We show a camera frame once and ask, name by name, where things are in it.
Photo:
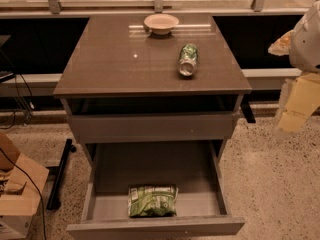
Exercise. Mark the metal window frame rail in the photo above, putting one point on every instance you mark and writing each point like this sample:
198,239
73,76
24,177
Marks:
156,4

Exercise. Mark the white paper bowl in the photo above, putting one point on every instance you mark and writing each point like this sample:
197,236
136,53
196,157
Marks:
161,24

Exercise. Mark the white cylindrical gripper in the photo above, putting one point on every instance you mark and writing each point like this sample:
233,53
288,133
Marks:
307,47

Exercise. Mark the crushed green soda can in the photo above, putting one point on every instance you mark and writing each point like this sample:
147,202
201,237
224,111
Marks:
188,60

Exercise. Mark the brown cardboard box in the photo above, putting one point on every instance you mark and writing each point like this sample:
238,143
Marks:
22,181

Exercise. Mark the grey drawer cabinet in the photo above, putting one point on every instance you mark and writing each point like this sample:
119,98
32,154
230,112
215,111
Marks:
119,69

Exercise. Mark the closed grey top drawer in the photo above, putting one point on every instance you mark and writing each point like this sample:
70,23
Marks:
116,129

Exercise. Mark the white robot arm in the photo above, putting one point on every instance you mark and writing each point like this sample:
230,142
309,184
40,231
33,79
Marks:
302,45

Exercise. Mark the open grey middle drawer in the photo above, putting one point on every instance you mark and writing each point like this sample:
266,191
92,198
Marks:
190,165

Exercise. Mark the green jalapeno chip bag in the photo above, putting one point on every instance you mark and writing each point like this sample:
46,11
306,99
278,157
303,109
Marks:
152,201

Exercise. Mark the black stand leg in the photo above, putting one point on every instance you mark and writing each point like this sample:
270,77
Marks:
57,172

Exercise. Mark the black bracket right of cabinet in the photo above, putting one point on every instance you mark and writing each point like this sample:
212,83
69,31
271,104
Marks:
247,111

